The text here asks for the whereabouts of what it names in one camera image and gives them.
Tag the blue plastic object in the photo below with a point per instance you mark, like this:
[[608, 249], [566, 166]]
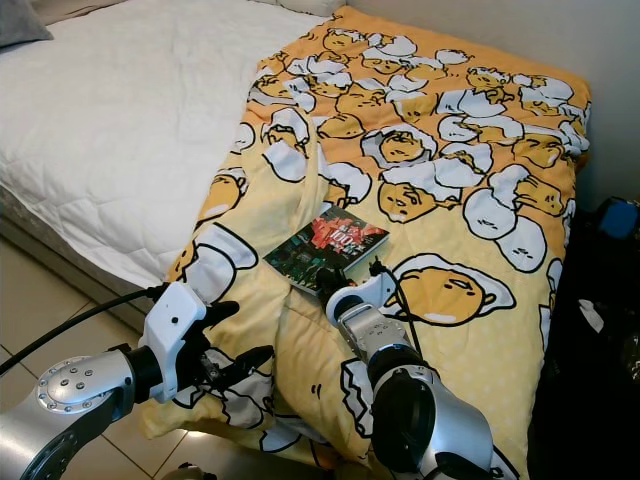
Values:
[[618, 215]]

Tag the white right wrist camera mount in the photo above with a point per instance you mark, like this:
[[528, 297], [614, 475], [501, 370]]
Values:
[[370, 292]]

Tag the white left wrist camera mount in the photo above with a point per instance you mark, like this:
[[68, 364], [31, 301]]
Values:
[[175, 320]]

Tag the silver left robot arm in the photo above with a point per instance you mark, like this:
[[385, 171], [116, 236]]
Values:
[[70, 410]]

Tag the white quilted mattress pad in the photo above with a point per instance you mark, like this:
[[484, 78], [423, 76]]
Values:
[[120, 120]]

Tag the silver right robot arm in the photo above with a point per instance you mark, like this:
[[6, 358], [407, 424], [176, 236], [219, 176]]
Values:
[[440, 420]]

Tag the yellow cartoon egg blanket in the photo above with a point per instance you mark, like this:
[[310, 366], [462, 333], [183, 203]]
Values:
[[440, 120]]

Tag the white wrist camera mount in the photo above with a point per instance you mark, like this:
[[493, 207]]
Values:
[[175, 320], [370, 292]]

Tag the dark red green book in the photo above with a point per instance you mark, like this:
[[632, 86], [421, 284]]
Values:
[[325, 245]]

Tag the dark robot left leg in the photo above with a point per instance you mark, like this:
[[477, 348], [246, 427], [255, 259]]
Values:
[[200, 472]]

